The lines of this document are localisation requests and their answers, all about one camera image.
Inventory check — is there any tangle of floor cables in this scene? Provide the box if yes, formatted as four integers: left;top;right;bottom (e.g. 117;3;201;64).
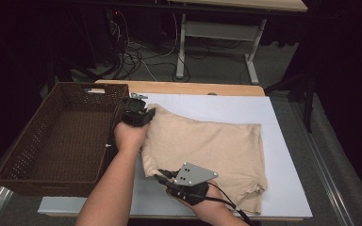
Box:
107;12;208;83

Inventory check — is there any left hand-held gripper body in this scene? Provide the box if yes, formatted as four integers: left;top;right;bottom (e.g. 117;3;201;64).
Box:
122;92;149;128

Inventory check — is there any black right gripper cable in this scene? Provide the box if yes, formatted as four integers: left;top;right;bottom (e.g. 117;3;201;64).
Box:
201;182;256;226

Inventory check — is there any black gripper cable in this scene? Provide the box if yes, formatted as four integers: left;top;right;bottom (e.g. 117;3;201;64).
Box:
104;99;127;165
201;182;256;226

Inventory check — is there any black computer tower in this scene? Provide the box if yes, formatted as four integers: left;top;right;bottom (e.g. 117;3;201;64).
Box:
105;8;130;57

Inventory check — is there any long aluminium rail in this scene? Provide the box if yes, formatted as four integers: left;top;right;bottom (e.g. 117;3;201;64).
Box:
288;100;356;226

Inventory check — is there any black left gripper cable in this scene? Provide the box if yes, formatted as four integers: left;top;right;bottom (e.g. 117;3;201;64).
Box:
104;99;127;165

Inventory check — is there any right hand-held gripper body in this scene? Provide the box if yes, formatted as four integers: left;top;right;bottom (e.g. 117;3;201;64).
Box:
165;162;220;207

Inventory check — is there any beige knit sweater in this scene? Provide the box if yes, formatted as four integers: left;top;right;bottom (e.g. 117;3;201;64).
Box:
140;103;269;217

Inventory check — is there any desk with white metal legs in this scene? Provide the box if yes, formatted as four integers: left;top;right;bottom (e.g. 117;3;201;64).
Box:
168;0;309;86

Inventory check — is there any person's left hand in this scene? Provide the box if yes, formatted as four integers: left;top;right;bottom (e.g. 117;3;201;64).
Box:
112;120;153;155

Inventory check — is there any black floor stand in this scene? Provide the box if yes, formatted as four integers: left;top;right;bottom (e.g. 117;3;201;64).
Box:
263;70;318;135

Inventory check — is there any person's right hand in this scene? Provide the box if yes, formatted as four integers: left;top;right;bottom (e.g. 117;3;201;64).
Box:
169;180;234;221

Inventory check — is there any brown woven basket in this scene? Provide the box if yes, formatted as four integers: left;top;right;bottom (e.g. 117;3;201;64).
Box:
0;82;132;199

